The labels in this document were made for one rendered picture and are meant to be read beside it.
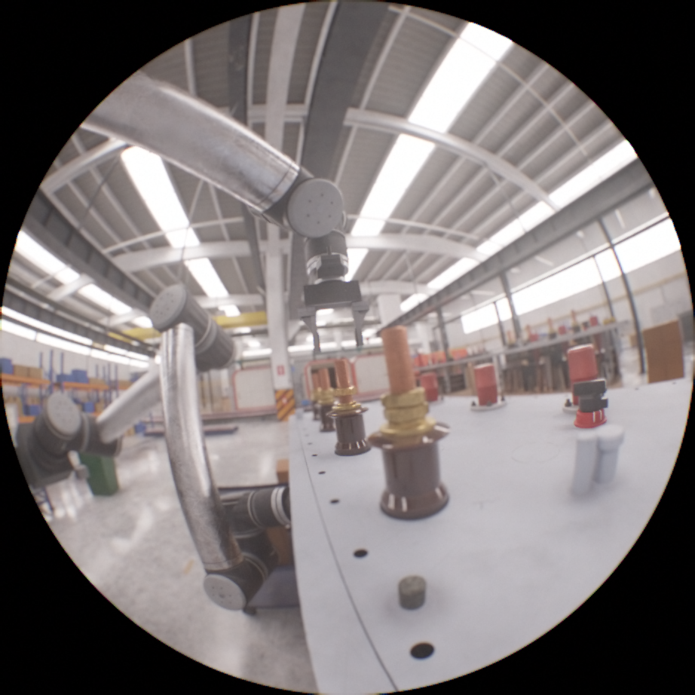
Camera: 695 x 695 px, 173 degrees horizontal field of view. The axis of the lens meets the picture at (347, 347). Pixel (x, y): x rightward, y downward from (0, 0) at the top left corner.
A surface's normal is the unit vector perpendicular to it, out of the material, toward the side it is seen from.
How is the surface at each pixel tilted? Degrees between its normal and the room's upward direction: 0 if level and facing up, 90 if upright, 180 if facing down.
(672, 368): 90
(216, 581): 67
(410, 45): 174
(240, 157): 139
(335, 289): 90
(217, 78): 174
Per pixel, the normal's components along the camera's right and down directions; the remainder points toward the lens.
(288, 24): 0.14, 0.98
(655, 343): -0.96, 0.10
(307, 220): 0.60, 0.57
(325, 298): 0.10, -0.15
